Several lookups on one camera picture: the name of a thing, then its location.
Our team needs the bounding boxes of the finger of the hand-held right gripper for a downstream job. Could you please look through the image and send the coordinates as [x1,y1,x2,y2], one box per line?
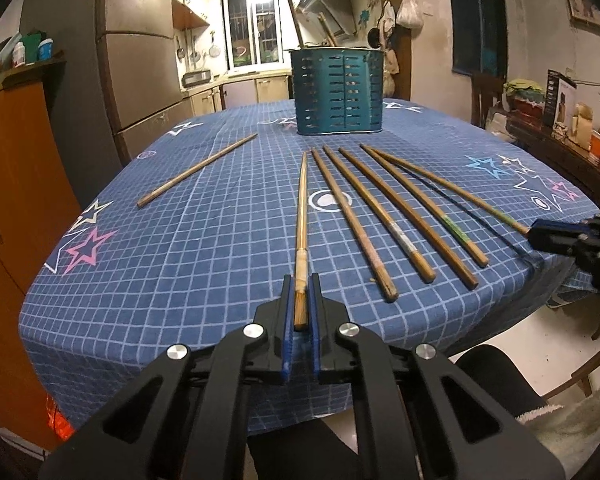
[529,218,588,257]

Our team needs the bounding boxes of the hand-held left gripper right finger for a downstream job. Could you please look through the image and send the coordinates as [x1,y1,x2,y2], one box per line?
[307,273,567,480]

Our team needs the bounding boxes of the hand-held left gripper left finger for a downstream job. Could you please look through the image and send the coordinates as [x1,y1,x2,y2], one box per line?
[39,273,301,480]

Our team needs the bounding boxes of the brown bamboo chopstick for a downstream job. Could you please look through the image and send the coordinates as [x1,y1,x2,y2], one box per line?
[317,12,340,48]
[323,145,437,283]
[311,148,398,303]
[360,144,490,268]
[136,133,258,209]
[375,149,532,236]
[294,151,311,332]
[340,147,479,290]
[285,0,307,51]

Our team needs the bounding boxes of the blue perforated utensil holder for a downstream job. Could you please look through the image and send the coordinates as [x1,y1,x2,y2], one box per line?
[290,46,385,137]

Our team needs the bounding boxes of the dark wooden side table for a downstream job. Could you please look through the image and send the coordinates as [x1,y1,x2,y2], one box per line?
[485,110,600,211]

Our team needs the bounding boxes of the blue grid star tablecloth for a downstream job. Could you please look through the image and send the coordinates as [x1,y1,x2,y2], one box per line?
[19,97,598,436]

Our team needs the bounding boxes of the black cardboard box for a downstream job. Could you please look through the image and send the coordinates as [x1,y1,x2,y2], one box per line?
[545,69,577,128]

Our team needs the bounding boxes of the stack of folded cloths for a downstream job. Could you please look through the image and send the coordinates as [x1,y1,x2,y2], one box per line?
[502,77,546,111]

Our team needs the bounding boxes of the dark wooden chair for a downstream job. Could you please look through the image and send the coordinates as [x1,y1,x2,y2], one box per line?
[470,72,506,128]

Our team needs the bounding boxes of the white fluffy cloth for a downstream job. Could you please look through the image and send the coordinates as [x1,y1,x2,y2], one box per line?
[515,380,600,480]

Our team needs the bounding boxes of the cream hanging bag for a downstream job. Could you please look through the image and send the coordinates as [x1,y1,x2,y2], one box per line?
[380,47,401,91]

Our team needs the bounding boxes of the red plastic bag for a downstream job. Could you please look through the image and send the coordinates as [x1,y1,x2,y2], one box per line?
[45,392,76,443]

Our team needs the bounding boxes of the kitchen counter with cabinets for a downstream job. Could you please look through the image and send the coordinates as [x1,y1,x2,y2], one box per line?
[182,72,296,116]

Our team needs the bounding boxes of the white plastic bag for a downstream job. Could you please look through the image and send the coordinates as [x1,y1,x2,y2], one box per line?
[395,0,425,28]

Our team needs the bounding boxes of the orange wooden cabinet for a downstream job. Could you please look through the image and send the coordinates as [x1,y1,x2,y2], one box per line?
[0,60,83,451]

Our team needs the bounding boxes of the silver refrigerator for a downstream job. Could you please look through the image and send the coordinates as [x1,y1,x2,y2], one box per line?
[95,0,196,161]

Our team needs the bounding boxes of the kitchen window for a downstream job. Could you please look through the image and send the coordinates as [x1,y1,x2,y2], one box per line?
[221,0,291,73]

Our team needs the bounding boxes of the metal range hood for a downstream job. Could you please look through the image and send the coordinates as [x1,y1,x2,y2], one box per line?
[295,0,358,36]

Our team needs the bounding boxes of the brown wooden door frame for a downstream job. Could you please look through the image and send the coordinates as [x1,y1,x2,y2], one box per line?
[375,0,413,101]

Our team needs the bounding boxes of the dark wall window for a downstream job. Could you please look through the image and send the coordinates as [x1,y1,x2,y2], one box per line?
[447,0,508,78]

